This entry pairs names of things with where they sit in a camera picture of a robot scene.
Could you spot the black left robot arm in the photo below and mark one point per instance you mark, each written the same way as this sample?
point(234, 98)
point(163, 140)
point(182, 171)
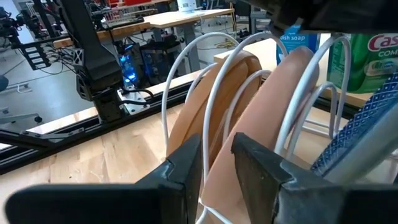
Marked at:
point(93, 56)

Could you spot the tan orange plate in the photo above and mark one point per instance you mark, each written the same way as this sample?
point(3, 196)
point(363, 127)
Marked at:
point(192, 124)

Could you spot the office chair base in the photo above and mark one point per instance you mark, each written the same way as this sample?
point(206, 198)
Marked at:
point(18, 118)

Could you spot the black aluminium table rail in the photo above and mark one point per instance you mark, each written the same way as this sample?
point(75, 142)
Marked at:
point(62, 137)

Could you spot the cream plate with blue pattern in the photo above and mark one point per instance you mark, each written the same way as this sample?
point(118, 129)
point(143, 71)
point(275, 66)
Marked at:
point(367, 115)

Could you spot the computer with blue lights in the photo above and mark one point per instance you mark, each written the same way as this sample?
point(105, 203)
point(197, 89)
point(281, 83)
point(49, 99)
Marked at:
point(161, 59)

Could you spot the green detergent container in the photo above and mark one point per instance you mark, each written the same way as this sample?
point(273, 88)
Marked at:
point(367, 71)

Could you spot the white box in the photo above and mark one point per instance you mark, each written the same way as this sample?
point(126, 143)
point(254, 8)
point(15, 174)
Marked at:
point(186, 5)

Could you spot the blue dish soap pouch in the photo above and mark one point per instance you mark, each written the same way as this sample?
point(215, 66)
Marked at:
point(295, 42)

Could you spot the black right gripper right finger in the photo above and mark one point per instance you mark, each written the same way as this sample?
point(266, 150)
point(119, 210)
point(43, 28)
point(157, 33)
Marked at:
point(311, 205)

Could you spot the pink plate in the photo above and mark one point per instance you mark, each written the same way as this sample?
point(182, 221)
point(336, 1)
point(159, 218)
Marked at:
point(264, 124)

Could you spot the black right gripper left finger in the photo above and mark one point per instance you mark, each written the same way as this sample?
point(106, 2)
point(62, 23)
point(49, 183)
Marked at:
point(124, 203)

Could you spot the black robot station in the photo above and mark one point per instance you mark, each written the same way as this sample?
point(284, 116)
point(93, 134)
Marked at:
point(31, 53)

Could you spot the wooden desk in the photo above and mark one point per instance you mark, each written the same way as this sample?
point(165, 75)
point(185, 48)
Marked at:
point(180, 18)

